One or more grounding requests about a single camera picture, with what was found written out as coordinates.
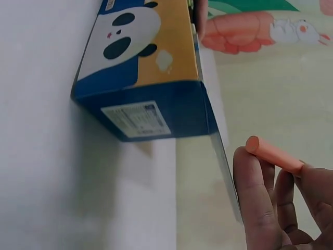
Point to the person's left hand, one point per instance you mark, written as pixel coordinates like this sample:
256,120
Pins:
202,18

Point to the person's right hand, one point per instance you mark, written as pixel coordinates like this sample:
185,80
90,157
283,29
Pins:
262,218

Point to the person's left fingers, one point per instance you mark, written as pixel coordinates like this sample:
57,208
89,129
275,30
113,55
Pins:
202,18

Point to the panda print cardboard box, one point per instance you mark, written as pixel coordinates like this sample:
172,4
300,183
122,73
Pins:
145,109

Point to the orange chalk stick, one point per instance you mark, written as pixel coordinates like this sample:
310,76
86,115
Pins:
273,153

